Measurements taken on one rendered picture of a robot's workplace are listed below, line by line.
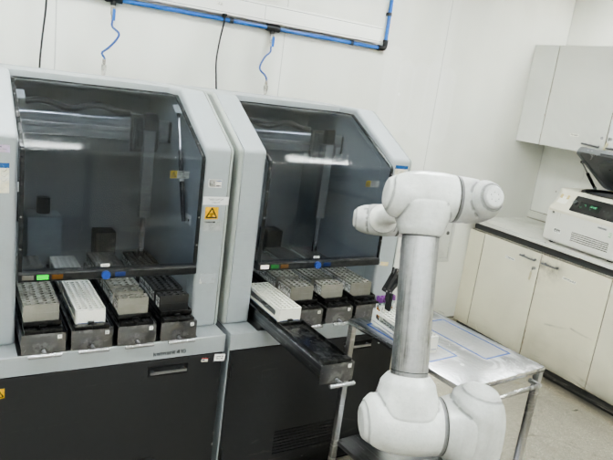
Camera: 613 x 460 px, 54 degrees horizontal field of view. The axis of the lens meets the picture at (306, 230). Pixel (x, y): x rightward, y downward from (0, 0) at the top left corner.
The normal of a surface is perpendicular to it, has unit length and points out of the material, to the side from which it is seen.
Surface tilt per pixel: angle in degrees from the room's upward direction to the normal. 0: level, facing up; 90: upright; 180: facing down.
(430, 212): 79
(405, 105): 90
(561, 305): 90
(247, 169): 90
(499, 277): 90
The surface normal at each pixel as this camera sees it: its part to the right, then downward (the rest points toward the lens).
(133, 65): 0.50, 0.26
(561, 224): -0.87, 0.00
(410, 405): 0.04, -0.11
